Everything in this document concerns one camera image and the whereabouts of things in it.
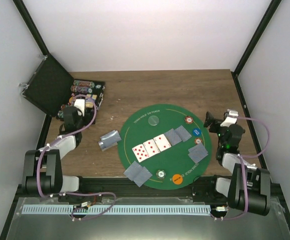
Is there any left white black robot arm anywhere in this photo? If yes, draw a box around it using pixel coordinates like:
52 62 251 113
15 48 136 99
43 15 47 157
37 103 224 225
21 106 87 202

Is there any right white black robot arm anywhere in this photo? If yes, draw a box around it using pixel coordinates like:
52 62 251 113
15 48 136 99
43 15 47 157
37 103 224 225
203 109 271 220

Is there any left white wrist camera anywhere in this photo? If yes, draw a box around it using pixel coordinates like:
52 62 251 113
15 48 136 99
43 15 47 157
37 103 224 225
74 99 85 116

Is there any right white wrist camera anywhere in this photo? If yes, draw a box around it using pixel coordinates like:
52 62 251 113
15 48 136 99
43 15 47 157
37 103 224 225
220 109 239 127

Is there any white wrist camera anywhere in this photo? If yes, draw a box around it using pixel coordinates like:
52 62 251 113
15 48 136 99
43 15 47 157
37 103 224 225
220 109 239 127
74 99 85 116

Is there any face-down board card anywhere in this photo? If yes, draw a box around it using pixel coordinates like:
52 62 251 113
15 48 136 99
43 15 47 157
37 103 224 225
175 125 192 142
164 128 182 146

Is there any blue small blind button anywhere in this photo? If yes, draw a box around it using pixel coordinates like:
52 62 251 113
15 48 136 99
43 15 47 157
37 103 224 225
192 127 202 137

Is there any chip row top in case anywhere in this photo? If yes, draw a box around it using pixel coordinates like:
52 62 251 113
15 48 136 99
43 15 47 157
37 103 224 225
73 79 95 88

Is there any light blue slotted cable duct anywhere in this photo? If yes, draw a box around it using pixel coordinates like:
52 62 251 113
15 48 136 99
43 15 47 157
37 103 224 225
21 204 211 216

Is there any face-up red diamonds card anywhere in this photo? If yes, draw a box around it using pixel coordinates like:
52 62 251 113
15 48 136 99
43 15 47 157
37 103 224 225
132 144 150 163

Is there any three of diamonds card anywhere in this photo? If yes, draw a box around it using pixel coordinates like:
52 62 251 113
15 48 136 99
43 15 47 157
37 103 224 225
143 139 160 157

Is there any black poker chip case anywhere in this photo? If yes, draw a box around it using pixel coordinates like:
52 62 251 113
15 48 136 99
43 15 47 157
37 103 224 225
21 54 106 119

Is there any clear dealer button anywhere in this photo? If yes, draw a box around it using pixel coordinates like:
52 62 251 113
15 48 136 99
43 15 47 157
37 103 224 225
148 115 160 126

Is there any round green poker mat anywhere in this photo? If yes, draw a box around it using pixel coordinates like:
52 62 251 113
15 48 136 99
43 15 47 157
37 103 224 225
118 104 213 190

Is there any two of diamonds card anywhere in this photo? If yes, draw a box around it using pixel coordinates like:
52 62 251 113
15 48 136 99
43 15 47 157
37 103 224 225
153 134 171 152

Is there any chip row in case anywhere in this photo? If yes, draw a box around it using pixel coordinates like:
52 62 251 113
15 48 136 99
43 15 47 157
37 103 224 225
73 79 95 88
70 85 93 94

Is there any boxed card deck in case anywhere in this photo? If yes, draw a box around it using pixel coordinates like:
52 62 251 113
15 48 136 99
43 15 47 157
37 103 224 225
85 94 97 108

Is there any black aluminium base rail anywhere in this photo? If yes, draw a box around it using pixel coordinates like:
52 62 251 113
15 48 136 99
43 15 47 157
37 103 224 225
17 176 283 203

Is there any orange big blind button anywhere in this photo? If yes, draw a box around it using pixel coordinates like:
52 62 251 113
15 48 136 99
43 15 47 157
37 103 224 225
171 174 183 185

